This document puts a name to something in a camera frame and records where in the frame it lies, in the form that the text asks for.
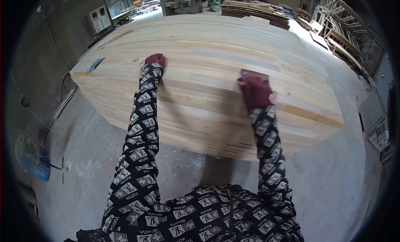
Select blue box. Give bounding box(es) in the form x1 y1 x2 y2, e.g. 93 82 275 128
21 146 51 182

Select person's left hand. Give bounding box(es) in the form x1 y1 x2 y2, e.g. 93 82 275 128
143 53 167 69

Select wooden frame rack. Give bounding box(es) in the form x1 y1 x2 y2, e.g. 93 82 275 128
309 0 375 80

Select grey machine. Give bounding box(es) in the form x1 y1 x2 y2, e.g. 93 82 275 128
358 83 395 164

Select pile of dark wood planks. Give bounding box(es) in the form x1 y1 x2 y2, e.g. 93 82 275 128
221 0 291 30

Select person's right fingers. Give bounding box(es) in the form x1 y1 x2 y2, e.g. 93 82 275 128
239 69 270 84

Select thin wooden strip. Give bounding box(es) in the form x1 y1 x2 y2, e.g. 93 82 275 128
97 30 134 50

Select person's body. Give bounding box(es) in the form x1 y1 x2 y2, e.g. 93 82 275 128
65 142 305 242

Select person's left fingers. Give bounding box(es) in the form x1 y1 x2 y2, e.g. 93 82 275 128
144 53 166 63

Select white cabinet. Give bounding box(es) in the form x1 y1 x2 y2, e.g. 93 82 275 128
82 5 114 35

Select person's right hand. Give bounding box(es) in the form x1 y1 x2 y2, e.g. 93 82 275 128
238 69 277 111

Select standing electric fan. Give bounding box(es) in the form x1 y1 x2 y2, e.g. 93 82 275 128
15 133 69 184

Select stack of wooden boards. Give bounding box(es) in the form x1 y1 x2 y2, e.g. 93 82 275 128
69 15 345 162

